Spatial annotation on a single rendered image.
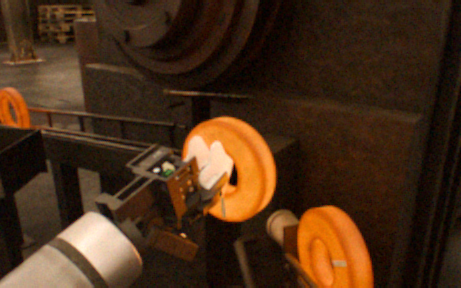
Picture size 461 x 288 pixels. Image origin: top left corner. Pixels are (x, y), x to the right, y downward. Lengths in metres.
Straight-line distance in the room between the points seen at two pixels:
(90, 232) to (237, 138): 0.23
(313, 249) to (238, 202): 0.14
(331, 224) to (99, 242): 0.30
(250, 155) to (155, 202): 0.14
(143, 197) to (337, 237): 0.26
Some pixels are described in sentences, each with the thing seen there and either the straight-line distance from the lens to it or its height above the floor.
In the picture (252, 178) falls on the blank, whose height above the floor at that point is 0.83.
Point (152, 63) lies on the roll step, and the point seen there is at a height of 0.93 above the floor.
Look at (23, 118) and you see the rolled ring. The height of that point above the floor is 0.65.
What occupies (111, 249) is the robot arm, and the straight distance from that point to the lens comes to 0.42.
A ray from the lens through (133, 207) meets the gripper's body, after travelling 0.45.
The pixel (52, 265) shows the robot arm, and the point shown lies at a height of 0.83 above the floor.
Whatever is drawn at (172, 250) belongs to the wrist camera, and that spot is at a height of 0.77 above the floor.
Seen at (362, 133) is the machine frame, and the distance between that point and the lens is 0.75.
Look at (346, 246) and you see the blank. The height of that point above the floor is 0.76.
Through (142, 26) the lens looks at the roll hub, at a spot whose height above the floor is 1.02.
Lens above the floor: 1.06
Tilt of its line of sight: 20 degrees down
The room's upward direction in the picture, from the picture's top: straight up
